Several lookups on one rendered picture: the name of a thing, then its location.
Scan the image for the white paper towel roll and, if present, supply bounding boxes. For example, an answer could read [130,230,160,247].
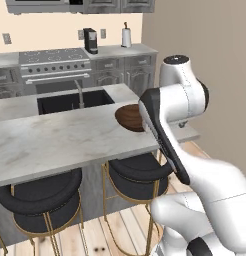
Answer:
[120,21,133,49]

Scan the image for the grey wall cupboards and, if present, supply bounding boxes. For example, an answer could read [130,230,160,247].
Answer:
[82,0,156,15]

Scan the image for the black sink basin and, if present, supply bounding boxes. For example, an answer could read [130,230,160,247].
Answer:
[36,88,116,116]

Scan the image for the stainless steel range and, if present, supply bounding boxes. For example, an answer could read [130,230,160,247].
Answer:
[18,47,93,95]

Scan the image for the black coffee machine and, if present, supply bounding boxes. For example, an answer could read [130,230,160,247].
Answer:
[82,27,100,55]

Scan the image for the silver sink tap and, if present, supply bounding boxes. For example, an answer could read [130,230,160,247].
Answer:
[73,79,86,110]

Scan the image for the grey base cupboards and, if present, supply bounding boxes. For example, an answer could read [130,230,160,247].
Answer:
[0,65,27,101]
[90,52,160,97]

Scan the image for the brown wooden bowl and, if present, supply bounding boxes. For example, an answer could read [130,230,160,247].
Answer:
[114,103,147,133]

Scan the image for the grey kitchen island base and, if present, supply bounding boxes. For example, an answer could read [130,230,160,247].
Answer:
[0,159,163,250]

